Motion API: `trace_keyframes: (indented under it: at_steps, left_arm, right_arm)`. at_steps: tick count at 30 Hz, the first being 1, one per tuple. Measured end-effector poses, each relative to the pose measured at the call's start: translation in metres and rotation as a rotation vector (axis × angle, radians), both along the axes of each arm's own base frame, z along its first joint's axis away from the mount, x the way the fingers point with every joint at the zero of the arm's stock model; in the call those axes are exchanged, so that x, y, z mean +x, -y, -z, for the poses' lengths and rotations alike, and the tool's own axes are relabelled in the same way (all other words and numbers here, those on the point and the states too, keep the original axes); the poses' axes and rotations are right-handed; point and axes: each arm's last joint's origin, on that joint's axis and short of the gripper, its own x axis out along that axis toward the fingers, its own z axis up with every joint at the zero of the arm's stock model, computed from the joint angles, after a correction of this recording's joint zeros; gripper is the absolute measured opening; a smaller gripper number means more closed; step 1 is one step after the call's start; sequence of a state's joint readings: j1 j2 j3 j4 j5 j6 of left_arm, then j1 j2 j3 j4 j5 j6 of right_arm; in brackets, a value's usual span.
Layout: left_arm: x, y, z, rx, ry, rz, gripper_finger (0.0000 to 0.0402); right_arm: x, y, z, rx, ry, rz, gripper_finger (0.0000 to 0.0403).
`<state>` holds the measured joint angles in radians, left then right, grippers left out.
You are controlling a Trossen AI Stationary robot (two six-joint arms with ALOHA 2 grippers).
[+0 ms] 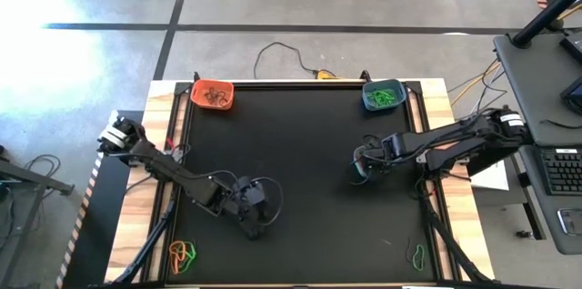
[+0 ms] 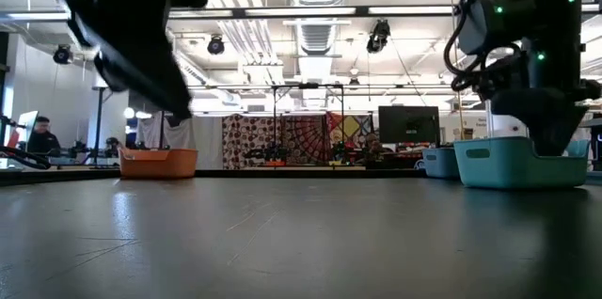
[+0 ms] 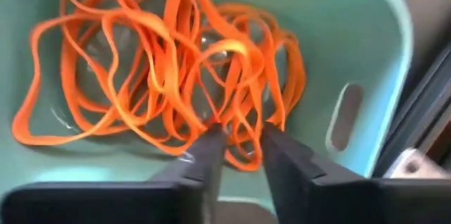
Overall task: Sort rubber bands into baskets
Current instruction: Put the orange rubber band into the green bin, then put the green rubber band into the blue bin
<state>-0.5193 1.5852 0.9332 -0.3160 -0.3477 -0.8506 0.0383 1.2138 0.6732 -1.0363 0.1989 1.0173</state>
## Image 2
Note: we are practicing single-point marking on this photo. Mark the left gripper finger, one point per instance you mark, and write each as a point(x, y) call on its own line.
point(146, 64)
point(110, 73)

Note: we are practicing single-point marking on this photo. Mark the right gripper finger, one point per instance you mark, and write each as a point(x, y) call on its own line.
point(550, 125)

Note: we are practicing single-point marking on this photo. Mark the teal plastic basket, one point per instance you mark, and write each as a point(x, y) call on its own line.
point(503, 169)

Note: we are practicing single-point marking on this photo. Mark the white round pillar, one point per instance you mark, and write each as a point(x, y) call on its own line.
point(510, 128)

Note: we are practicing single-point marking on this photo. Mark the grey desk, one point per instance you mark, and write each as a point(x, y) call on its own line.
point(595, 122)

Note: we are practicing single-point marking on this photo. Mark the white hanging cloth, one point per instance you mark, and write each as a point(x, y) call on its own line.
point(183, 138)

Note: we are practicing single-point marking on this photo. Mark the small tilted monitor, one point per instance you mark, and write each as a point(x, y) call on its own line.
point(29, 122)

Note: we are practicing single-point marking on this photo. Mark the person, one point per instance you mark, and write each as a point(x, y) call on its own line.
point(42, 141)
point(372, 140)

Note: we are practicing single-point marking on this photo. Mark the orange plastic basket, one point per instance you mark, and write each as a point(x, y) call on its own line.
point(157, 165)

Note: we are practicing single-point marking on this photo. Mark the dark blue plastic basket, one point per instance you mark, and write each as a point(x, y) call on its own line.
point(439, 165)

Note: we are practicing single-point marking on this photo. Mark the brown dotted cloth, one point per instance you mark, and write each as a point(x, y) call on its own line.
point(242, 141)

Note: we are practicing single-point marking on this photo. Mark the large black monitor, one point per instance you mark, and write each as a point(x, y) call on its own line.
point(409, 125)

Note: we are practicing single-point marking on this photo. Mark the red mandala cloth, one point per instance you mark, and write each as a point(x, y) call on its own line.
point(303, 136)

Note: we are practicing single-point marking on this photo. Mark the black rig bar with lights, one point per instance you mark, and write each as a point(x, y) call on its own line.
point(362, 10)

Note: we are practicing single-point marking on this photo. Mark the colourful patchwork cloth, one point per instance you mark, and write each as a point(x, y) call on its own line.
point(353, 125)

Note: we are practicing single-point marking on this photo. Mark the black table mat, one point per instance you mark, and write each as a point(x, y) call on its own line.
point(301, 252)

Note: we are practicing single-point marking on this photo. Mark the black ceiling camera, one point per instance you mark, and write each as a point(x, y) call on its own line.
point(216, 46)
point(61, 54)
point(378, 38)

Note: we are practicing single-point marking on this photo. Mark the black metal background frame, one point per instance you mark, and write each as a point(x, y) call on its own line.
point(99, 125)

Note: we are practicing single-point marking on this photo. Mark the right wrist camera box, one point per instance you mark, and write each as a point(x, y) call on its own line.
point(484, 21)

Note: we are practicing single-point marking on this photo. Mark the silver ventilation duct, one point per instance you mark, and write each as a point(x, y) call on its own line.
point(317, 38)

